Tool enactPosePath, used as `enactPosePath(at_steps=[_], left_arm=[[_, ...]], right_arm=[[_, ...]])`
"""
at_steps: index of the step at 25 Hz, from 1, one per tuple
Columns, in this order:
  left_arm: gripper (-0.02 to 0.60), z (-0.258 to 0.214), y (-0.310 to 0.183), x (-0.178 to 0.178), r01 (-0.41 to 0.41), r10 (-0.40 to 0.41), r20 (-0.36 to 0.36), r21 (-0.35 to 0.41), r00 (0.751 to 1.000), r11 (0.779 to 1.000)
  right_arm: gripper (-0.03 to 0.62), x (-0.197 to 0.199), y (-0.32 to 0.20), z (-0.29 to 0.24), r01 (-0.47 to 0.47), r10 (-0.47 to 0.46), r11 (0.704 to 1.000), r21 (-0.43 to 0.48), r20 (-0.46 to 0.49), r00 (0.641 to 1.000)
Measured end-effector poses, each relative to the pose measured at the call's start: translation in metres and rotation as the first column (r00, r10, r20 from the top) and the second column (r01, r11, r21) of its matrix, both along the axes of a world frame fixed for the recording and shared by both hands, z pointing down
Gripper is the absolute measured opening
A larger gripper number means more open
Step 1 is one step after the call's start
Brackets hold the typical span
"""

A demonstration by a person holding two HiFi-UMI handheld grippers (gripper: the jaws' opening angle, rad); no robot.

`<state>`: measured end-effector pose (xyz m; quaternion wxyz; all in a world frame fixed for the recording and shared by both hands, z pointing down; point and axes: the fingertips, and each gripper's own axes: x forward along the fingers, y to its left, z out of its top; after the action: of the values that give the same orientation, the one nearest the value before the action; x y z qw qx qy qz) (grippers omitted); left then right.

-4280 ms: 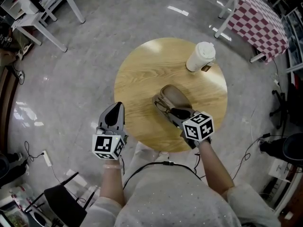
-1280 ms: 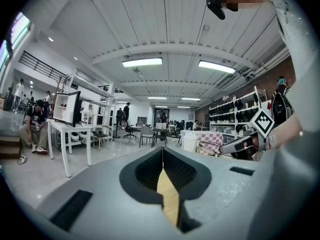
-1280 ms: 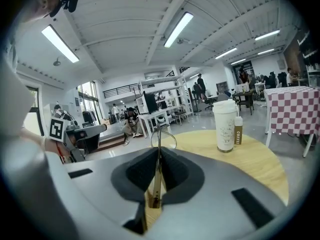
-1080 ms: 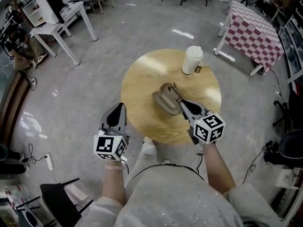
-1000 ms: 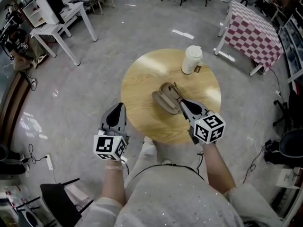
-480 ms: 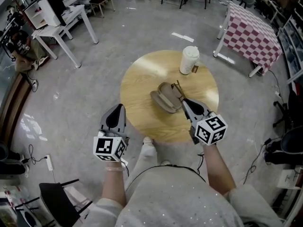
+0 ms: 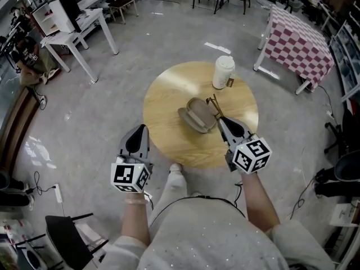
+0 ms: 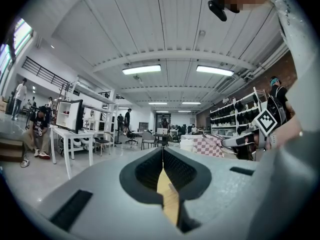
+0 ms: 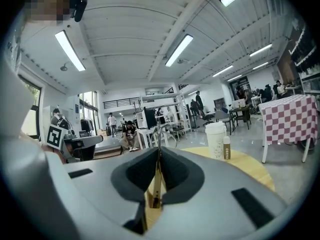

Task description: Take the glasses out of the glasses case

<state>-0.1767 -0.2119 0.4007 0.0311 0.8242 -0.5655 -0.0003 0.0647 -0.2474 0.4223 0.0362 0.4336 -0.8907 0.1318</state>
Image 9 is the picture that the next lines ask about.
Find wooden platform steps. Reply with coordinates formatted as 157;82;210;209
94;135;124;160

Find white storage shelf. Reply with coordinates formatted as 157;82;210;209
287;25;320;96

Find brown white stick sachet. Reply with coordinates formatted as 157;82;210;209
222;135;232;161

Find grey chair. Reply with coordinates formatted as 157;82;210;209
214;109;233;136

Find black-framed window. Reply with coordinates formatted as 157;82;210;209
79;91;99;135
21;80;42;138

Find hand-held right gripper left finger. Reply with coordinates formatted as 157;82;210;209
62;146;161;235

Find white metal rack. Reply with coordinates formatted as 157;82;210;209
139;91;193;136

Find person's head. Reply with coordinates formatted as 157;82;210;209
23;0;81;27

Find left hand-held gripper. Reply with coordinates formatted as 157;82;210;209
46;123;105;164

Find black monitor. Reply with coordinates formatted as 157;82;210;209
143;106;158;130

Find white-legged table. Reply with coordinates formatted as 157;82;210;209
261;133;313;164

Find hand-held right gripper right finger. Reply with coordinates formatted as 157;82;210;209
146;146;288;240

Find black table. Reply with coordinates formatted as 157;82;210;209
228;105;252;130

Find checkered red white table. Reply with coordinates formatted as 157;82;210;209
257;93;319;146

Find clothes rack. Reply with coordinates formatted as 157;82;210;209
79;117;95;136

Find white lidded paper cup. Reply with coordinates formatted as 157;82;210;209
204;120;228;160

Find white cube shelf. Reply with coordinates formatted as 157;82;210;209
135;110;147;130

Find black head-mounted camera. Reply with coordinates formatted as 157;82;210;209
73;0;88;23

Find black mezzanine railing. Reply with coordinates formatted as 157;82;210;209
102;97;141;110

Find white desk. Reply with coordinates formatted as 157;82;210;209
136;126;173;150

